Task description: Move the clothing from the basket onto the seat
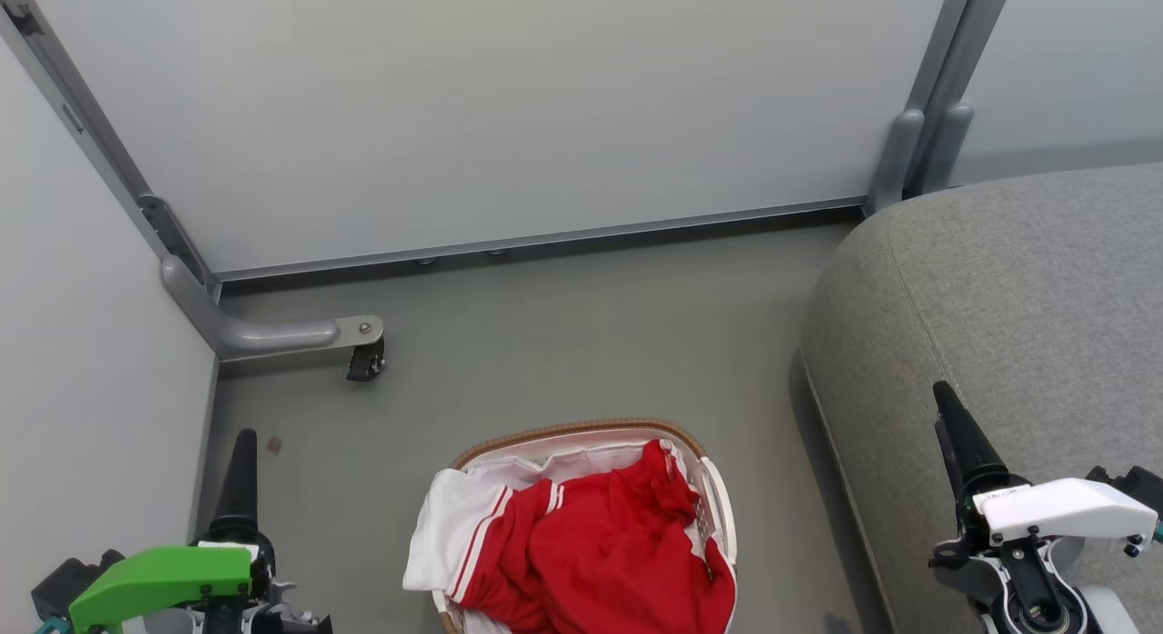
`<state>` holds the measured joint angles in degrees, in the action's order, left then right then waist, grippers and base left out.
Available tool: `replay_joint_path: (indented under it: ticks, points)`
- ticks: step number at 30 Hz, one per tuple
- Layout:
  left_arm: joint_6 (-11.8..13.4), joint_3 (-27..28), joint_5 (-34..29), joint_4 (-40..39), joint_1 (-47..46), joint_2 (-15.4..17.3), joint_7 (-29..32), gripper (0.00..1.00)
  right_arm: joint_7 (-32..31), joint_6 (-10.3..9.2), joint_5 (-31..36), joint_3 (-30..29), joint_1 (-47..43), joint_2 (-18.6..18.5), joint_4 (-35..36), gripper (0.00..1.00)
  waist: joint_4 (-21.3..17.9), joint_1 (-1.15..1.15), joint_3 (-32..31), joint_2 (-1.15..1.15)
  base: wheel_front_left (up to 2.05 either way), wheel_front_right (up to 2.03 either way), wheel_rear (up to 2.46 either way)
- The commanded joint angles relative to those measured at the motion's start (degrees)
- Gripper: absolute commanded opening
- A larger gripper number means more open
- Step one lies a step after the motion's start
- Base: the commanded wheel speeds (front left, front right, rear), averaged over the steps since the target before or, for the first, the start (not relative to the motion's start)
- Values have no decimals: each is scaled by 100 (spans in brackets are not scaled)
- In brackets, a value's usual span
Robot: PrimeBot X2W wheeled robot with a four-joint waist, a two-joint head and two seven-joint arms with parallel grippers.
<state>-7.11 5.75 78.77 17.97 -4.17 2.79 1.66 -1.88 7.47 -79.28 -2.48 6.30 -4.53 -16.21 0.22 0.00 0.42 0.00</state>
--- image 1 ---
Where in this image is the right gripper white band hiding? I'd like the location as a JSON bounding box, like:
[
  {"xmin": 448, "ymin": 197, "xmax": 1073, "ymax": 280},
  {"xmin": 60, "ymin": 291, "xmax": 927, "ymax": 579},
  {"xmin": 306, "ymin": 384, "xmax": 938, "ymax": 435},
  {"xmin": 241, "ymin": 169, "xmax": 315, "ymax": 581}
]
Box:
[{"xmin": 930, "ymin": 381, "xmax": 1160, "ymax": 609}]

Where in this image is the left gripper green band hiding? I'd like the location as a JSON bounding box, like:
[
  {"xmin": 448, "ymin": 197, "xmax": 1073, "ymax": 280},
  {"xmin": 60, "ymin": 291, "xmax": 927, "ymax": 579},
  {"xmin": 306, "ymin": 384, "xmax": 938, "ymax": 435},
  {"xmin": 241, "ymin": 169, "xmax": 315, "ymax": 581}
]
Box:
[{"xmin": 68, "ymin": 429, "xmax": 333, "ymax": 634}]

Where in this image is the red shirt with white stripes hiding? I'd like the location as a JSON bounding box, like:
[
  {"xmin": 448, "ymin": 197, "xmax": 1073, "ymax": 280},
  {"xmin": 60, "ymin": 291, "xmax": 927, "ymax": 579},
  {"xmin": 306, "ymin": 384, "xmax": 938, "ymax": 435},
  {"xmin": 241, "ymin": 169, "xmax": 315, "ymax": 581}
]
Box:
[{"xmin": 403, "ymin": 439, "xmax": 737, "ymax": 634}]

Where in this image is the grey fabric sofa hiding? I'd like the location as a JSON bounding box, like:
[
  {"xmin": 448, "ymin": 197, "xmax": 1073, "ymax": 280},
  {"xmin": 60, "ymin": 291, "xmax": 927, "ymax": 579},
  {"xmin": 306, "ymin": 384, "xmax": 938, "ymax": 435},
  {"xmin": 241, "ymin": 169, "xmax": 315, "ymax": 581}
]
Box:
[{"xmin": 800, "ymin": 162, "xmax": 1163, "ymax": 634}]

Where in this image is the grey partition foot with caster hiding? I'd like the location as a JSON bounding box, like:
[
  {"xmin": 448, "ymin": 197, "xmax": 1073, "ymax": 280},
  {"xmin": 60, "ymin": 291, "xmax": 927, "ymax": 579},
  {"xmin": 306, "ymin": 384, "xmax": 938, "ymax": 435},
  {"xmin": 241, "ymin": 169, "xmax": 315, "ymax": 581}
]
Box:
[{"xmin": 162, "ymin": 254, "xmax": 387, "ymax": 382}]

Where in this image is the white laundry basket brown rim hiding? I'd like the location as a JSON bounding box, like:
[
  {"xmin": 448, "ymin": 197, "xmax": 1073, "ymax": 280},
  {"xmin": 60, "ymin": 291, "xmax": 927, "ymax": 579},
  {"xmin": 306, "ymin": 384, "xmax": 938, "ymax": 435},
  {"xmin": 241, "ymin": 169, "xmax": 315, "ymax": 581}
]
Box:
[{"xmin": 432, "ymin": 419, "xmax": 739, "ymax": 634}]

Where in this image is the grey double partition post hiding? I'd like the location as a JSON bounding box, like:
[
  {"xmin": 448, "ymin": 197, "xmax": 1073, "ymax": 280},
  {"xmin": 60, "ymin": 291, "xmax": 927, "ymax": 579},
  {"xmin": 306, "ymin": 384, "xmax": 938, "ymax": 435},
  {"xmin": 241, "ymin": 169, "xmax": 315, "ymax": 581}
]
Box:
[{"xmin": 866, "ymin": 0, "xmax": 1017, "ymax": 219}]

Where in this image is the grey partition corner post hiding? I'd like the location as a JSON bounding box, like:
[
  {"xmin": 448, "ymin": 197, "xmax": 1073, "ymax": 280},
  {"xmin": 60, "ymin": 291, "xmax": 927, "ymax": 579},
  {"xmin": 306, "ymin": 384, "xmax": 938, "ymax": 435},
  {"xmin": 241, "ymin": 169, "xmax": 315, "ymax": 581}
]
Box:
[{"xmin": 0, "ymin": 0, "xmax": 222, "ymax": 301}]

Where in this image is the grey partition bottom rail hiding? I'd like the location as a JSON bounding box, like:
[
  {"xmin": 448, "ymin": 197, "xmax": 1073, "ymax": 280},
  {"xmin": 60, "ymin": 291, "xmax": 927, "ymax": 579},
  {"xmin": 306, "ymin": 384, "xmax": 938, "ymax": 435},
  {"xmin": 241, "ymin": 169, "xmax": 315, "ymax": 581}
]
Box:
[{"xmin": 211, "ymin": 196, "xmax": 869, "ymax": 283}]

